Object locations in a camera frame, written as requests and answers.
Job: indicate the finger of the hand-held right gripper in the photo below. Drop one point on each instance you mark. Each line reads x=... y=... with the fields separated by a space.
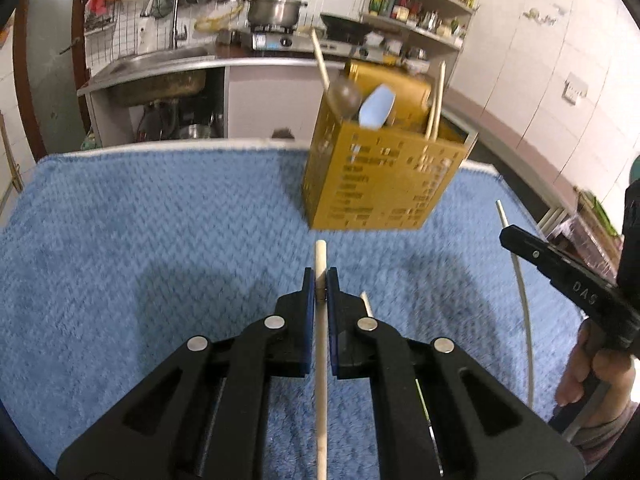
x=530 y=252

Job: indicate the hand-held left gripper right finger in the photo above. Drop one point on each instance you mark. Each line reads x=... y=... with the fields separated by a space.
x=334 y=340

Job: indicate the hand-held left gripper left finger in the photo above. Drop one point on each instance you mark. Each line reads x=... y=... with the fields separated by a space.
x=310 y=290

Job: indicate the yellow perforated utensil holder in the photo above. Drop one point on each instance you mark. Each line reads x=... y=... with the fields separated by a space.
x=380 y=180

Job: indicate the person's right forearm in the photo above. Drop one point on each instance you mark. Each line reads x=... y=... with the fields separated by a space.
x=607 y=425

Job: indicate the person's right hand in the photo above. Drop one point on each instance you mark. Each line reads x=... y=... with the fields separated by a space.
x=572 y=365

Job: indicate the crate with green vegetables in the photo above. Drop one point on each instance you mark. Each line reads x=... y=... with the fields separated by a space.
x=592 y=230

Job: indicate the brown kitchen counter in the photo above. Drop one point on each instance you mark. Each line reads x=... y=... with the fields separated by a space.
x=500 y=130

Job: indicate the blue towel mat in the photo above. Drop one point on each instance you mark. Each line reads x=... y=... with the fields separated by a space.
x=150 y=235

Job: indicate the light blue spoon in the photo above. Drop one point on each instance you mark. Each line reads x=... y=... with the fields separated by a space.
x=376 y=107

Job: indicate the white cabinet door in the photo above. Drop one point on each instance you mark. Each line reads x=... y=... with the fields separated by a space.
x=270 y=100

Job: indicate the steel bowl with greens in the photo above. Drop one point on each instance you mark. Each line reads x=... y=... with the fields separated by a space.
x=196 y=131

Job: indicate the white bowl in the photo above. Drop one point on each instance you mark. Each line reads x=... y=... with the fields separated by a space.
x=416 y=66

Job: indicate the grey corner shelf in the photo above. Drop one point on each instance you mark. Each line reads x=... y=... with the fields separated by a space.
x=425 y=35

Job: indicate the steel gas stove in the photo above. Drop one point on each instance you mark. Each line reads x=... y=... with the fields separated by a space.
x=280 y=42

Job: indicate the steel sink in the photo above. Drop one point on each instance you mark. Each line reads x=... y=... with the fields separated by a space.
x=160 y=82

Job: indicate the green plastic bag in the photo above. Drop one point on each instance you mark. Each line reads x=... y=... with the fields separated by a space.
x=88 y=141

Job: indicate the black wok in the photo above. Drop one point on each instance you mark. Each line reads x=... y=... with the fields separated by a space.
x=345 y=25

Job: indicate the row of condiment bottles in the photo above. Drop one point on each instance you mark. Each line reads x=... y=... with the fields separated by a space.
x=405 y=7

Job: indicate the steel pot with lid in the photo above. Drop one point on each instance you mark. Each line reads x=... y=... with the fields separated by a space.
x=272 y=10

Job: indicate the steel faucet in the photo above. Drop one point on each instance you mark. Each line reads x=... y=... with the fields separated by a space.
x=177 y=20

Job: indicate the brown framed door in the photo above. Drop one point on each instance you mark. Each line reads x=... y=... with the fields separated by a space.
x=50 y=60

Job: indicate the white wall hooks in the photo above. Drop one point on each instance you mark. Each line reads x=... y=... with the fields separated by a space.
x=540 y=16

